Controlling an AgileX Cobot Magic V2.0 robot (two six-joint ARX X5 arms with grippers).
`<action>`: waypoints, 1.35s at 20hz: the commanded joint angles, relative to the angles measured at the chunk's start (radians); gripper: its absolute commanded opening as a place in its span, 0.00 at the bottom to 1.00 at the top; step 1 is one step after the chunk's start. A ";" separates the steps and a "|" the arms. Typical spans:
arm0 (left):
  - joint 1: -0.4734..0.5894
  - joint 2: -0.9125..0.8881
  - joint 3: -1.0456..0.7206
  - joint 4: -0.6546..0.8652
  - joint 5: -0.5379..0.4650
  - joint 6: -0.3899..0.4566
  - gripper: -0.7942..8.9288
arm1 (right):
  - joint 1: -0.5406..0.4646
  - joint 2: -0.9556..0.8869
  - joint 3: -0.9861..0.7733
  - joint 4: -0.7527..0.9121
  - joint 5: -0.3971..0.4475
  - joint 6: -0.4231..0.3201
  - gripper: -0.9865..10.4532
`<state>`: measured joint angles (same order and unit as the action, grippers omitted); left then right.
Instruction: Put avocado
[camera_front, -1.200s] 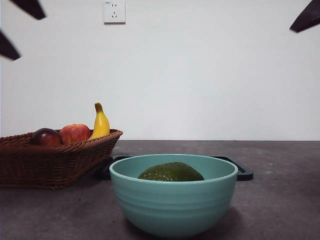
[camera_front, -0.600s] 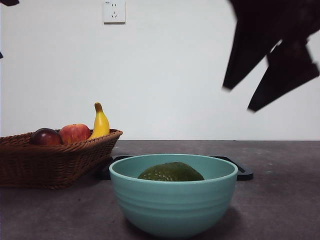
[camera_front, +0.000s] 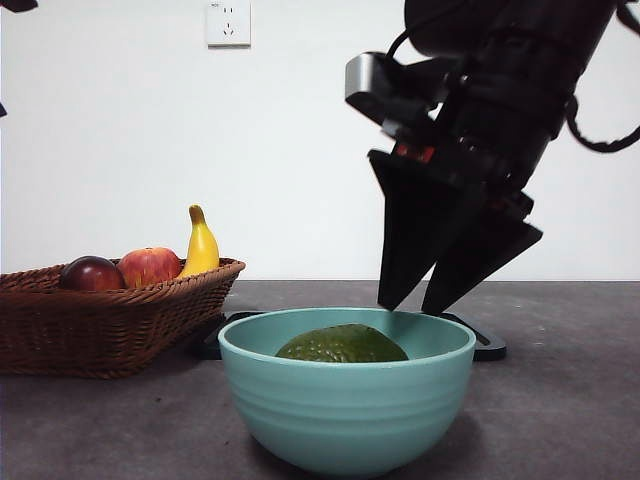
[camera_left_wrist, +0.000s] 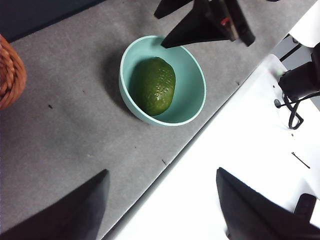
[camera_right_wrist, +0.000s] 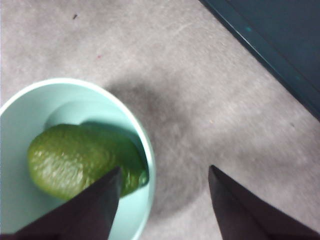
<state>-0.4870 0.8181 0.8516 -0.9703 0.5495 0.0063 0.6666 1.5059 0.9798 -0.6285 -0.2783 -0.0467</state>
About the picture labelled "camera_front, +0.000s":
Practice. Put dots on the pale grey camera box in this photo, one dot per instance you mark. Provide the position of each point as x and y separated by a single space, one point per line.
362 75

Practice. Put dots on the teal ceramic bowl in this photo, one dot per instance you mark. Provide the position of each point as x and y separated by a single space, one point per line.
345 410

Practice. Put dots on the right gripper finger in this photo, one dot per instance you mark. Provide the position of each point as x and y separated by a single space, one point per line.
410 225
480 255

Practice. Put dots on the red yellow apple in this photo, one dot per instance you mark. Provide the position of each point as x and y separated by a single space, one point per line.
150 267

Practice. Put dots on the yellow banana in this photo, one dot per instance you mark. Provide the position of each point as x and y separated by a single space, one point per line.
202 250

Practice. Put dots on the white wall socket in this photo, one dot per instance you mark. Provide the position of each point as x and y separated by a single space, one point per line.
229 25

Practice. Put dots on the brown wicker basket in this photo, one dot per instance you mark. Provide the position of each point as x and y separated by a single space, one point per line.
100 330

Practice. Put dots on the black rectangular tray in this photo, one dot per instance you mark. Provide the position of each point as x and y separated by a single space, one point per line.
492 347

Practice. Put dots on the dark red plum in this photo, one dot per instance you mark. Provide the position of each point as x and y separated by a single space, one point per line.
92 275

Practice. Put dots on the green avocado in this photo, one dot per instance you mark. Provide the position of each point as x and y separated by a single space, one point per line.
345 345

